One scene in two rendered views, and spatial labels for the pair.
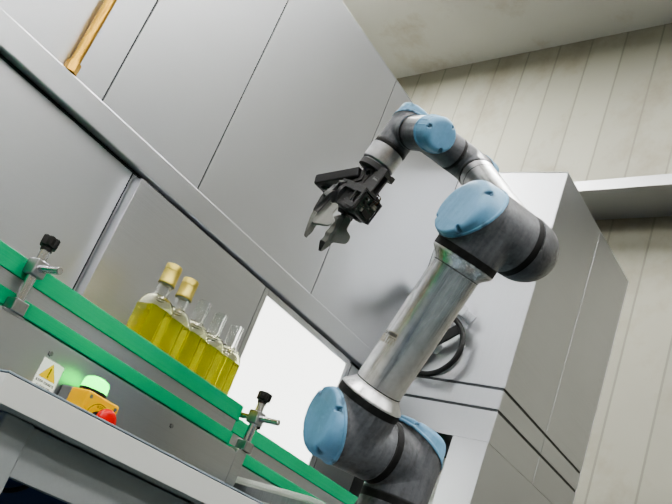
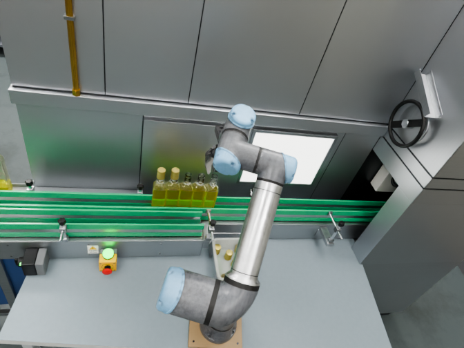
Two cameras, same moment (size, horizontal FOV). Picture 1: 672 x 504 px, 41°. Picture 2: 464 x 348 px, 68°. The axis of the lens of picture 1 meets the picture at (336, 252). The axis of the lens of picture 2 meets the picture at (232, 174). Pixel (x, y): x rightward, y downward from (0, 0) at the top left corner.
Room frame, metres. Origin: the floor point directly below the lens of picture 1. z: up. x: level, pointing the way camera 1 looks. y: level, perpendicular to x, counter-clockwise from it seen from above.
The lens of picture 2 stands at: (0.95, -0.46, 2.15)
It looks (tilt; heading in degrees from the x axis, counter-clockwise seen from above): 41 degrees down; 28
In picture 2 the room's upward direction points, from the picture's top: 17 degrees clockwise
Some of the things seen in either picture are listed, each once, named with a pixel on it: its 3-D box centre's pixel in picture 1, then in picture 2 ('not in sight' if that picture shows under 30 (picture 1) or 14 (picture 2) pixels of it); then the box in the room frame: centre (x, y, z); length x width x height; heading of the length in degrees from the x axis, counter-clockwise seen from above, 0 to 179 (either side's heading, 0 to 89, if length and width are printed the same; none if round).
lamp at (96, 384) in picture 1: (95, 386); (108, 253); (1.45, 0.27, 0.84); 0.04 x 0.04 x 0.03
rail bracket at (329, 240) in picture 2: not in sight; (331, 233); (2.30, -0.37, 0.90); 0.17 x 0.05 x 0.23; 50
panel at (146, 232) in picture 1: (230, 344); (239, 155); (2.09, 0.15, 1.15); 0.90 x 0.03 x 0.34; 140
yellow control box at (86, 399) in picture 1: (81, 417); (108, 260); (1.44, 0.27, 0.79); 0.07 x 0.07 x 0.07; 50
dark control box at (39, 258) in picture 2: not in sight; (35, 262); (1.23, 0.45, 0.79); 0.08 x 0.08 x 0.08; 50
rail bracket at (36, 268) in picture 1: (41, 276); (62, 235); (1.33, 0.40, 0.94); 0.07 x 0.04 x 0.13; 50
